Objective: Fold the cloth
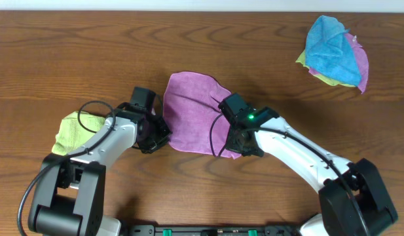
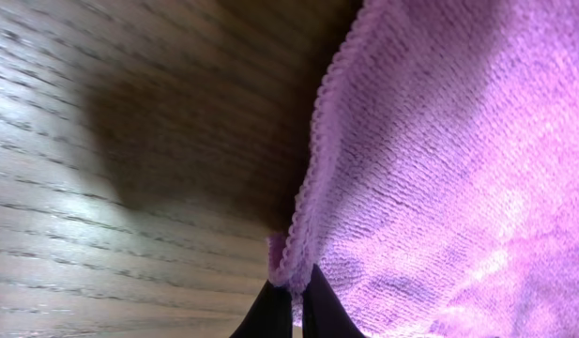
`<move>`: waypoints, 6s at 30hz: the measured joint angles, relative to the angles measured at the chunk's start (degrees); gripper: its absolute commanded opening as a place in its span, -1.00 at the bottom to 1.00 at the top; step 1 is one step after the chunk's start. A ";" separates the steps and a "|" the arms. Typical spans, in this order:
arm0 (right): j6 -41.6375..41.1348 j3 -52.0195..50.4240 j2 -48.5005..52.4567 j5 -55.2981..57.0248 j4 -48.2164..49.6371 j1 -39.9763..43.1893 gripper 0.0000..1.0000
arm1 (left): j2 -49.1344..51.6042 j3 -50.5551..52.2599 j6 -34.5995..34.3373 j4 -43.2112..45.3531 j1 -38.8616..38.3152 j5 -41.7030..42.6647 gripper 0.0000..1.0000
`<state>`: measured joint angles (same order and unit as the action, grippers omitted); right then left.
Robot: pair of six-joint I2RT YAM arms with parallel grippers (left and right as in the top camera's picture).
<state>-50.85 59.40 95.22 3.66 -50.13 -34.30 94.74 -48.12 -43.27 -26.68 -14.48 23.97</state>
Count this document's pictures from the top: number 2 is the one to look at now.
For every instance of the purple microfiber cloth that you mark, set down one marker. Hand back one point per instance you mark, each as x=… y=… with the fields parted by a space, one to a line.
x=442 y=195

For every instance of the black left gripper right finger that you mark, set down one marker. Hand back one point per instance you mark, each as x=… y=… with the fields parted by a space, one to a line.
x=323 y=314

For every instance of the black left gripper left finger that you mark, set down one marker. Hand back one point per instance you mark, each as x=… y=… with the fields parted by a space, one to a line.
x=270 y=316

